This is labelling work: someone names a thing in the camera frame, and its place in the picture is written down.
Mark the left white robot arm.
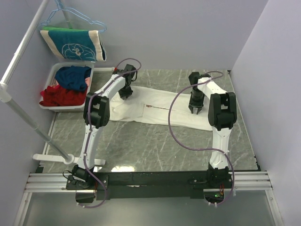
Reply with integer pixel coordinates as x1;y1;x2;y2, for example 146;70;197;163
72;64;138;189

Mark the teal cartoon towel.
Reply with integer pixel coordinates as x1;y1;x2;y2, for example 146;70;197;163
40;27;107;62

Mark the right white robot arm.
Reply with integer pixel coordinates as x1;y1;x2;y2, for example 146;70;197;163
188;72;237;170

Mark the red t shirt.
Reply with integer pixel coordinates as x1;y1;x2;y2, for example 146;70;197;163
40;85;87;107

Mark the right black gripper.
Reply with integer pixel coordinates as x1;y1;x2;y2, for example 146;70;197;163
188;89;205;113

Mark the blue wire hanger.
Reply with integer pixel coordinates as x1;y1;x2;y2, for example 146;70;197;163
38;0;107;33

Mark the navy blue t shirt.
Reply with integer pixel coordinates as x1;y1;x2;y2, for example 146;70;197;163
55;66;92;91

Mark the aluminium rail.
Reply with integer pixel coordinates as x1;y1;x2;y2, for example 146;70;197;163
24;171;273;193

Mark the white clothes rack frame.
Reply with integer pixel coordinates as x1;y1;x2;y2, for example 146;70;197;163
0;0;116;168

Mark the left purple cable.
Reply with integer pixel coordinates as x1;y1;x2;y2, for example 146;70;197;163
83;57;143;210

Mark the white plastic laundry basket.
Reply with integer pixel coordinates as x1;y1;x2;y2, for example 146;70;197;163
39;62;94;112

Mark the purple cable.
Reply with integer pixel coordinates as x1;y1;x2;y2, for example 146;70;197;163
83;57;143;210
167;70;236;206

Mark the white floral t shirt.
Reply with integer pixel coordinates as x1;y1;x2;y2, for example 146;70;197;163
110;86;212;131

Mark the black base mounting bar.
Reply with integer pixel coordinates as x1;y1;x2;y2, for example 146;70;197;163
66;168;234;204

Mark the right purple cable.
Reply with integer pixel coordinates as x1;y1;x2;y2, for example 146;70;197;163
167;70;236;206

